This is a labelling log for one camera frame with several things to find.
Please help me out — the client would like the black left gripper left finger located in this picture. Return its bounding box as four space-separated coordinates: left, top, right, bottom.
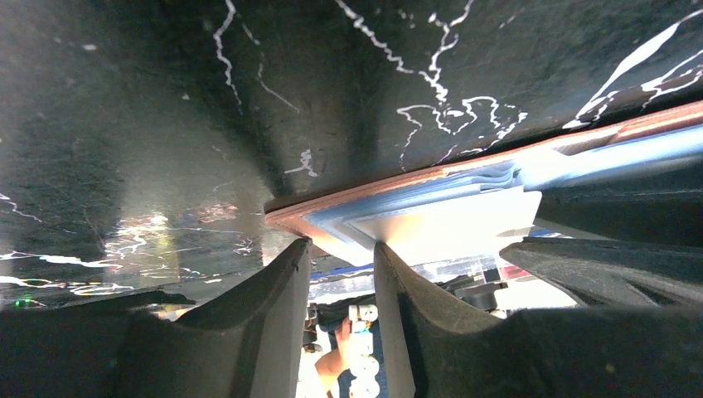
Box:
1 239 310 397

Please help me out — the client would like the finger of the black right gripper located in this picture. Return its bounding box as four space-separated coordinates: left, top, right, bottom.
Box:
537 164 702 248
499 238 702 308

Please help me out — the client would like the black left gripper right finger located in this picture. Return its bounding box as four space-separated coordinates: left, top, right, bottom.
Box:
374 244 702 397

